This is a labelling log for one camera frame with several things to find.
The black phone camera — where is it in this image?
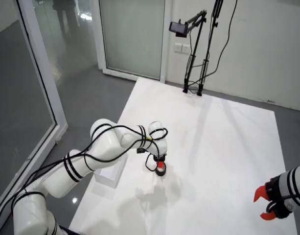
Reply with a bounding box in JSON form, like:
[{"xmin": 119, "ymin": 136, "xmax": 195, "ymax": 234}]
[{"xmin": 169, "ymin": 21, "xmax": 189, "ymax": 38}]

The white cardboard bin box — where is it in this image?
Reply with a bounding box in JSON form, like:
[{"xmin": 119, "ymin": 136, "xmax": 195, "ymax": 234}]
[{"xmin": 94, "ymin": 154, "xmax": 128, "ymax": 189}]

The black aluminium rail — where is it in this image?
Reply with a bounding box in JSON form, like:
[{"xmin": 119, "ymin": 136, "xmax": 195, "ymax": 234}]
[{"xmin": 58, "ymin": 225, "xmax": 78, "ymax": 235}]

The frosted glass door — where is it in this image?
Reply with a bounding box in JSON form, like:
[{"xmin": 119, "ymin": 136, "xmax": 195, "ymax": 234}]
[{"xmin": 98, "ymin": 0, "xmax": 169, "ymax": 83}]

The black camera tripod stand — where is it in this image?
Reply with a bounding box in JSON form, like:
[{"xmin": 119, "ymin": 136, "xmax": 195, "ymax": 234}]
[{"xmin": 186, "ymin": 0, "xmax": 238, "ymax": 89}]

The glass partition with light frame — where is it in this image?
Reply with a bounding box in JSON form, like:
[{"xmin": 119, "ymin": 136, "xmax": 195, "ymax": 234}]
[{"xmin": 0, "ymin": 0, "xmax": 69, "ymax": 221}]

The person in dark clothes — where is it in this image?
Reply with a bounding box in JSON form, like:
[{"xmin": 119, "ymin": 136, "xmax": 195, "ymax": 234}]
[{"xmin": 52, "ymin": 0, "xmax": 81, "ymax": 39}]

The black boom stand with phone clamp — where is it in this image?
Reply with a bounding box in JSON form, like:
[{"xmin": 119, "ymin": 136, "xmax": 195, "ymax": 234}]
[{"xmin": 183, "ymin": 9, "xmax": 208, "ymax": 94}]

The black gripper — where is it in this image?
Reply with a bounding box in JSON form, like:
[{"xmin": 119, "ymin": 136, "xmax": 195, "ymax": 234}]
[
  {"xmin": 152, "ymin": 153, "xmax": 167, "ymax": 169},
  {"xmin": 253, "ymin": 176, "xmax": 296, "ymax": 220}
]

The black tape roll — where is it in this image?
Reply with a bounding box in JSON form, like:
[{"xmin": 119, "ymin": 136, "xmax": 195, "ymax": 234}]
[{"xmin": 155, "ymin": 163, "xmax": 168, "ymax": 176}]

